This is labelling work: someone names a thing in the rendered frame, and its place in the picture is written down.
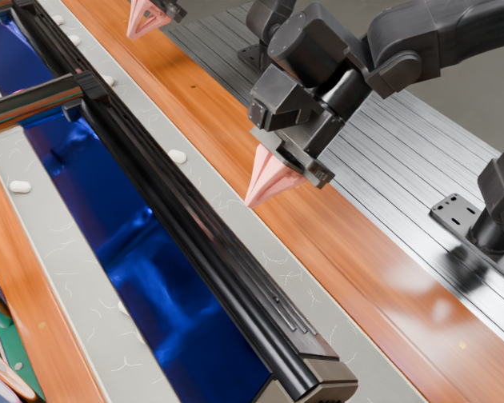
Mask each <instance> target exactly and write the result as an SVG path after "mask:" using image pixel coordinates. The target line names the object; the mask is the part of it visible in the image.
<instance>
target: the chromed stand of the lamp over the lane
mask: <svg viewBox="0 0 504 403"><path fill-rule="evenodd" d="M14 1H15V2H16V4H17V5H18V6H20V7H22V8H24V9H28V10H29V11H30V12H31V13H32V14H34V15H35V16H37V14H38V13H37V11H36V9H35V6H34V4H33V2H32V1H31V0H14ZM11 5H13V3H12V1H11V0H0V23H1V24H2V25H5V24H6V17H7V14H8V13H9V12H10V10H11ZM79 85H80V86H81V87H82V88H83V89H84V91H85V92H86V94H87V95H88V96H89V97H90V98H91V99H94V100H96V101H101V102H102V103H104V104H105V105H107V106H109V107H111V101H110V96H109V94H108V93H107V92H106V90H105V89H104V88H103V87H102V85H101V84H100V83H99V82H98V80H97V79H96V78H95V77H94V75H93V74H92V73H91V72H90V71H89V70H86V71H83V72H81V73H79V74H75V75H73V74H72V73H69V74H65V75H62V76H60V77H57V78H53V79H51V80H49V81H46V82H42V83H39V84H37V85H34V86H31V87H28V88H25V89H23V90H19V91H16V92H14V93H12V94H7V95H5V96H2V97H0V140H2V139H4V138H8V137H10V136H13V135H15V134H18V133H21V132H23V131H25V130H29V129H31V128H34V127H35V126H40V125H41V124H44V123H46V122H50V121H52V120H54V119H57V118H60V117H62V116H66V118H67V119H68V121H69V122H73V121H74V117H75V114H76V112H77V109H79V107H80V105H81V104H82V99H81V98H82V97H84V95H83V93H82V91H81V88H80V86H79ZM0 339H1V342H2V345H3V348H4V350H5V352H6V356H7V358H8V361H9V363H10V367H9V365H8V363H7V360H6V356H5V354H4V352H3V349H2V346H1V343H0V397H2V398H3V399H4V400H6V401H7V402H8V403H46V401H45V398H44V396H43V394H42V391H41V389H40V386H39V384H38V381H37V378H36V376H35V374H34V371H33V369H32V366H31V364H30V361H29V358H28V356H27V354H26V351H25V349H24V346H23V344H22V341H21V338H20V337H19V334H18V331H17V329H16V326H15V324H14V321H13V319H12V317H11V315H10V311H9V309H8V307H7V304H6V303H5V302H4V301H3V300H2V299H1V298H0Z"/></svg>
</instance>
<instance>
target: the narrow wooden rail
mask: <svg viewBox="0 0 504 403"><path fill-rule="evenodd" d="M0 289H1V291H2V295H3V297H4V299H5V301H6V304H7V307H8V309H9V311H10V315H11V317H12V319H13V321H14V324H15V326H16V329H17V331H18V334H19V337H20V338H21V341H22V344H23V346H24V349H25V351H26V354H27V356H28V358H29V361H30V364H31V366H32V369H33V371H34V374H35V376H36V378H37V381H38V384H39V386H40V389H41V391H42V394H43V396H44V398H45V401H46V403H109V402H108V400H107V399H106V396H105V394H104V392H103V391H102V388H101V386H100V384H99V382H98V379H97V378H96V376H95V374H94V371H93V370H92V368H91V366H90V363H89V362H88V360H87V358H86V355H85V353H84V351H83V349H82V347H81V345H80V343H79V341H78V339H77V337H76V335H75V333H74V331H73V328H72V326H71V324H70V322H69V320H68V318H67V316H66V314H65V312H64V310H63V308H62V306H61V304H60V301H59V300H58V297H57V295H56V293H55V292H54V289H53V287H52V285H51V284H50V281H49V279H48V277H47V276H46V272H45V270H44V269H43V267H42V264H41V262H40V261H39V259H38V256H37V254H36V253H35V251H34V248H33V246H32V244H31V242H30V239H29V238H28V236H27V234H26V231H25V230H24V228H23V226H22V223H21V222H20V220H19V217H18V215H17V213H16V211H15V209H14V207H13V205H12V203H11V201H10V199H9V197H8V195H7V193H6V190H5V188H4V186H3V184H2V182H1V180H0Z"/></svg>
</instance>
